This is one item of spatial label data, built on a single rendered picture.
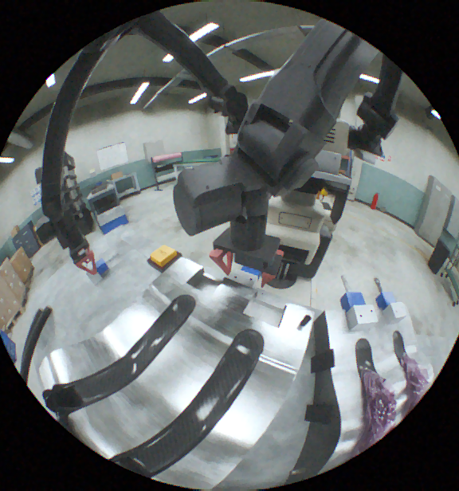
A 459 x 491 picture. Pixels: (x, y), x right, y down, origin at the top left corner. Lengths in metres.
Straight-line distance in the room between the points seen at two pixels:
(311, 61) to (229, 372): 0.31
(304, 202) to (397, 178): 5.26
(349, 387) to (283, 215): 0.52
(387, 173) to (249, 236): 5.50
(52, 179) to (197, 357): 0.42
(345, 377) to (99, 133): 6.96
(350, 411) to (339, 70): 0.33
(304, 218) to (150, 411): 0.61
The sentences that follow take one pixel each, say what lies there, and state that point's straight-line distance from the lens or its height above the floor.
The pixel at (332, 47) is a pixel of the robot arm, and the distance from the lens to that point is 0.16.
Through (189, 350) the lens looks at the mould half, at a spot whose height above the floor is 0.89.
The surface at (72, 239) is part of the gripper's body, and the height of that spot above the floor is 0.96.
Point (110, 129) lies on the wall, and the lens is 6.82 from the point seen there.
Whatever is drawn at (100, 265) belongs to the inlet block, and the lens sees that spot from 0.53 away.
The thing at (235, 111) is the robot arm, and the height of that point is 1.20.
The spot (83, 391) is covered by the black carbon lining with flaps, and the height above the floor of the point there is 0.91.
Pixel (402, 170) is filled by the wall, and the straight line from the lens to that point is 5.78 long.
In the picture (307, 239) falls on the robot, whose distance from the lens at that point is 0.56.
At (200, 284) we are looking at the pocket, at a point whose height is 0.86.
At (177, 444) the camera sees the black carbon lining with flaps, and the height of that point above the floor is 0.89.
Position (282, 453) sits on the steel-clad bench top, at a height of 0.80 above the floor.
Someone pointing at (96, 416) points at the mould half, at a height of 0.92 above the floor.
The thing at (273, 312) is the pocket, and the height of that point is 0.86.
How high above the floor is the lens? 1.07
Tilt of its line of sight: 37 degrees down
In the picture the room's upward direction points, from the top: 3 degrees counter-clockwise
